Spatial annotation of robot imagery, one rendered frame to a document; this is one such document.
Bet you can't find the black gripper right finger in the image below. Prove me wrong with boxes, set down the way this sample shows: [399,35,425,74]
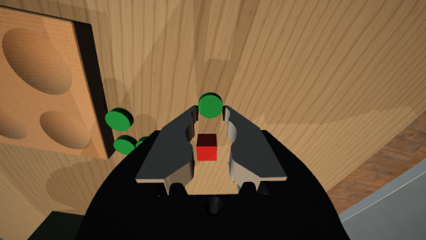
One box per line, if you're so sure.
[222,105,350,240]

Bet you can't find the red block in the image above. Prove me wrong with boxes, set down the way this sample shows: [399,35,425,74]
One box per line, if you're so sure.
[196,134,217,161]

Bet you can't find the orange wooden tray with round pockets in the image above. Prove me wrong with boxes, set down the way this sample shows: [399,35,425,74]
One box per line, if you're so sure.
[0,5,116,159]

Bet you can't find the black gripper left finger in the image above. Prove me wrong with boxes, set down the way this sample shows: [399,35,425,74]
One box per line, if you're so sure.
[74,105,198,240]

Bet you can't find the green disc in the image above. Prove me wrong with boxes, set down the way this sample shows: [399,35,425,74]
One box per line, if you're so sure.
[198,92,223,119]
[135,136,147,147]
[113,135,137,155]
[105,108,134,132]

